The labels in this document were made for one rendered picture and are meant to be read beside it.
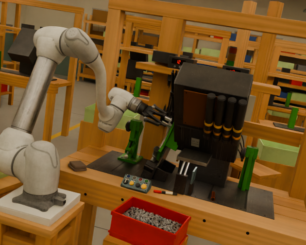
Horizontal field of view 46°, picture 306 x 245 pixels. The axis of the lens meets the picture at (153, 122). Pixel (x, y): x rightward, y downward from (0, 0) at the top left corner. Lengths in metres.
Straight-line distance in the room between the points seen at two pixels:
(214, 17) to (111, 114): 0.88
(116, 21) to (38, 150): 1.20
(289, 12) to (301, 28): 9.88
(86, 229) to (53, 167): 1.32
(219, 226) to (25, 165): 0.98
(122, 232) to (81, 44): 0.88
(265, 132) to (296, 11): 9.94
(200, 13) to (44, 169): 1.36
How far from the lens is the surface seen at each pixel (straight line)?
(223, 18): 2.36
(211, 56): 8.97
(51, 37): 1.86
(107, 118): 2.14
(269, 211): 2.12
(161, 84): 2.43
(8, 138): 1.80
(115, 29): 2.53
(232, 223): 1.91
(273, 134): 2.47
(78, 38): 1.76
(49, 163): 1.66
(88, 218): 2.89
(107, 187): 2.01
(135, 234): 1.67
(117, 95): 2.21
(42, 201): 1.72
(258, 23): 2.34
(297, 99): 11.63
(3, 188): 2.14
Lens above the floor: 1.68
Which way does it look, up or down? 12 degrees down
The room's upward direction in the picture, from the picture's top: 10 degrees clockwise
